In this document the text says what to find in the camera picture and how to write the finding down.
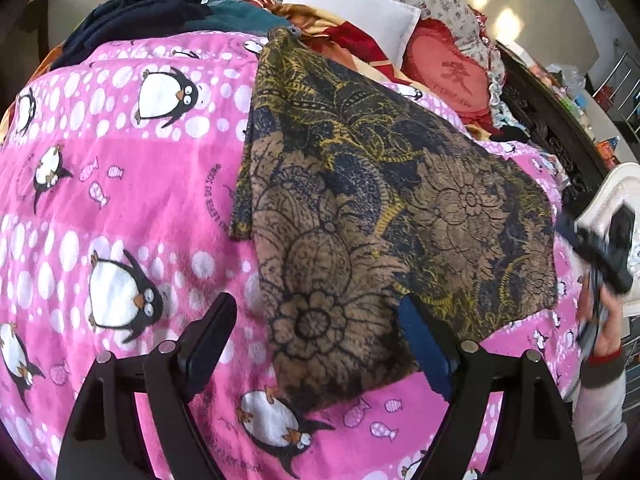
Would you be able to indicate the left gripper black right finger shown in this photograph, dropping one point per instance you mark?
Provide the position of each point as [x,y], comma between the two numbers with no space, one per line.
[510,400]

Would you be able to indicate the grey sleeve forearm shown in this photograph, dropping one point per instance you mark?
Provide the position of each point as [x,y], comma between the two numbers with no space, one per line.
[598,413]

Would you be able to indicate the dark carved wooden headboard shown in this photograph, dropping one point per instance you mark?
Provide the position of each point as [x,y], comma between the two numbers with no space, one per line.
[553,128]

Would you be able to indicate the brown floral patterned garment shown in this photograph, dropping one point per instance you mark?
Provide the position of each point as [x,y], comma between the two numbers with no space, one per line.
[355,196]

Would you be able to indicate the person's right hand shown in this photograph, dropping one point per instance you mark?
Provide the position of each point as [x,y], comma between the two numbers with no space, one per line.
[605,313]

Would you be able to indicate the red orange patterned blanket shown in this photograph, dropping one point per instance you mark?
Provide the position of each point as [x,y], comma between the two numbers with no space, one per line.
[340,35]

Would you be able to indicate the white upholstered floral chair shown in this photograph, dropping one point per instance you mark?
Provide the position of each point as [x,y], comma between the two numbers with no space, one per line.
[620,187]

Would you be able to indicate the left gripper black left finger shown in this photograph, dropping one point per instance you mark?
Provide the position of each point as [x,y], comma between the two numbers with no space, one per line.
[103,438]

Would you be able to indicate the red heart-shaped pillow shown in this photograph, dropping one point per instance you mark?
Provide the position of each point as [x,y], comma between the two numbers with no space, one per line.
[433,59]

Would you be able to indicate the teal garment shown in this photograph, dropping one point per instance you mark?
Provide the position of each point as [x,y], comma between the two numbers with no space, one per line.
[236,16]

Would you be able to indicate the white square pillow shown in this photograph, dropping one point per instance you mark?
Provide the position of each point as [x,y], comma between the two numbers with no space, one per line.
[389,22]

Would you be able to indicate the dark navy garment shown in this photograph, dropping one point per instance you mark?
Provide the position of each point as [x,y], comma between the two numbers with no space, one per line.
[127,20]

